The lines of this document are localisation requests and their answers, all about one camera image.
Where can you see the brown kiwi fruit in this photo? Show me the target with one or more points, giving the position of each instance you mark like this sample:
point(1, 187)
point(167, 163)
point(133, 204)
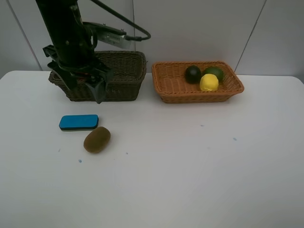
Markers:
point(97, 140)

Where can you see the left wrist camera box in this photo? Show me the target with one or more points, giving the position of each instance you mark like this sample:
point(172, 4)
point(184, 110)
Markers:
point(106, 34)

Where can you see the blue whiteboard eraser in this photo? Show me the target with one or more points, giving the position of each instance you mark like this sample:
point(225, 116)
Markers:
point(79, 122)

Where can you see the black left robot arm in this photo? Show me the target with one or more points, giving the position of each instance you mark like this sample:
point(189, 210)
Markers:
point(72, 53)

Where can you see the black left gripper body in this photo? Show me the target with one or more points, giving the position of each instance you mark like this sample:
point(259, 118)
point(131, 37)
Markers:
point(90, 69)

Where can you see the green lime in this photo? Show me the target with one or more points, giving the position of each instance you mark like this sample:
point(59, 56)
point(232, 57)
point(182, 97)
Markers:
point(218, 72)

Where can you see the yellow lemon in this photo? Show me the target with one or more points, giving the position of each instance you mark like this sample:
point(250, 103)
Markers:
point(209, 82)

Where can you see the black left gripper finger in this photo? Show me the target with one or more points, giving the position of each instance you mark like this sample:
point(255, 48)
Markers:
point(65, 76)
point(98, 90)

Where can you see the orange wicker basket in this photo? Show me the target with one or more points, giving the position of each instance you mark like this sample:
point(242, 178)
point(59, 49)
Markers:
point(170, 83)

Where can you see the dark mangosteen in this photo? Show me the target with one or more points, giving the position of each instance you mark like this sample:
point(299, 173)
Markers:
point(192, 74)

